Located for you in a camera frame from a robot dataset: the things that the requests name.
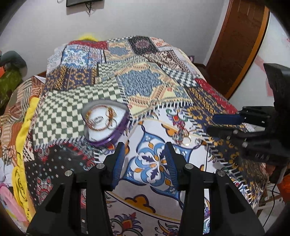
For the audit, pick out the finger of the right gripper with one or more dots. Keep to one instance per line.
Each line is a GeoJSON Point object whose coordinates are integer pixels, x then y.
{"type": "Point", "coordinates": [229, 119]}
{"type": "Point", "coordinates": [233, 135]}

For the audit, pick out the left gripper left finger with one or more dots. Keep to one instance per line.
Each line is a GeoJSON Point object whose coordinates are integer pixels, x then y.
{"type": "Point", "coordinates": [60, 212]}

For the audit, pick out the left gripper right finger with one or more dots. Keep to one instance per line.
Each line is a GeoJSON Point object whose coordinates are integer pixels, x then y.
{"type": "Point", "coordinates": [230, 213]}

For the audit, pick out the purple heart-shaped jewelry box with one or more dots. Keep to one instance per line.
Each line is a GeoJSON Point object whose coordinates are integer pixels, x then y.
{"type": "Point", "coordinates": [105, 121]}

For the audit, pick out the yellow cloth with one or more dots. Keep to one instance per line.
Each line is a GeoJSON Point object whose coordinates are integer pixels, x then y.
{"type": "Point", "coordinates": [19, 182]}

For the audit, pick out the pink cloth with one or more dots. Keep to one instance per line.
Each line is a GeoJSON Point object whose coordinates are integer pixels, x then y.
{"type": "Point", "coordinates": [11, 206]}

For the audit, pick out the colourful patchwork bedspread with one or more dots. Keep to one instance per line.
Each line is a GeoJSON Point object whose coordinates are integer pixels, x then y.
{"type": "Point", "coordinates": [168, 100]}

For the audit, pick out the dark bag on floor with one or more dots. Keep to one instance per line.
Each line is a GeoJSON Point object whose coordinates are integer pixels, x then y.
{"type": "Point", "coordinates": [192, 59]}

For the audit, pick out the brown wooden door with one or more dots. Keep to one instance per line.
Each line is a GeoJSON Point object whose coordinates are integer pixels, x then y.
{"type": "Point", "coordinates": [237, 45]}

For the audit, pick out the striped brown blanket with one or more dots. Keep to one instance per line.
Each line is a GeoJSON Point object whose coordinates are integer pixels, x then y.
{"type": "Point", "coordinates": [14, 114]}

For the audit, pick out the green patterned covered stand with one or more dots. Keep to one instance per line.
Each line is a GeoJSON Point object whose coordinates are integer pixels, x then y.
{"type": "Point", "coordinates": [9, 82]}

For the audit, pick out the grey stuffed cushion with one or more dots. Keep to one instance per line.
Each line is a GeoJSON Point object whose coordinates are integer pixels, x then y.
{"type": "Point", "coordinates": [13, 59]}

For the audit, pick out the yellow plastic chair back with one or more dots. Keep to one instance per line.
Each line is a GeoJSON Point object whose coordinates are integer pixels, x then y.
{"type": "Point", "coordinates": [88, 37]}

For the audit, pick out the small black wall monitor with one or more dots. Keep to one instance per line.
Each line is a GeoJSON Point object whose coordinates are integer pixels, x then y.
{"type": "Point", "coordinates": [70, 3]}

